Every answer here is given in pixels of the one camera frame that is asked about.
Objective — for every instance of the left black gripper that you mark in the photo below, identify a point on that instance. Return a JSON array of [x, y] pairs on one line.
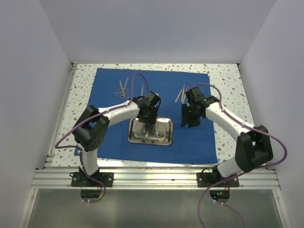
[[151, 120]]

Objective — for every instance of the steel pointed tweezers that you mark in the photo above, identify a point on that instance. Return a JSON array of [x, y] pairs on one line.
[[180, 95], [184, 95]]

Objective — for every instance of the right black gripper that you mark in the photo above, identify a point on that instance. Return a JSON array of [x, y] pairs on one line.
[[185, 119]]

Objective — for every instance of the steel instrument tray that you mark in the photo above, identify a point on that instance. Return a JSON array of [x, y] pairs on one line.
[[160, 133]]

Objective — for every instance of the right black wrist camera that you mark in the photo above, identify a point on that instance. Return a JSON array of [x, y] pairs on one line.
[[194, 95]]

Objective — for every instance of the steel surgical scissors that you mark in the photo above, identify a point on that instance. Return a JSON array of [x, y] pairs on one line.
[[123, 90]]

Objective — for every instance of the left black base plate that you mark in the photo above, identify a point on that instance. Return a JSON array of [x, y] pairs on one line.
[[79, 179]]

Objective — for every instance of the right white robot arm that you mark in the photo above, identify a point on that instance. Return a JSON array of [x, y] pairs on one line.
[[253, 147]]

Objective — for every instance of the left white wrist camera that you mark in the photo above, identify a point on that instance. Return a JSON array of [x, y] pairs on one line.
[[152, 98]]

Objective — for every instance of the steel ring-handled forceps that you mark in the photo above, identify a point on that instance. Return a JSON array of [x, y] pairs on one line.
[[117, 91]]

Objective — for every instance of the aluminium mounting rail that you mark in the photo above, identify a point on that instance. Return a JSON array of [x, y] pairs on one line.
[[155, 178]]

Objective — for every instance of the blue surgical cloth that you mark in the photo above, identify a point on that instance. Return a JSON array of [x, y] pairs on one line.
[[189, 145]]

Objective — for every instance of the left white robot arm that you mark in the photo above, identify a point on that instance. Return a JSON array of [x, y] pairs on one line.
[[91, 127]]

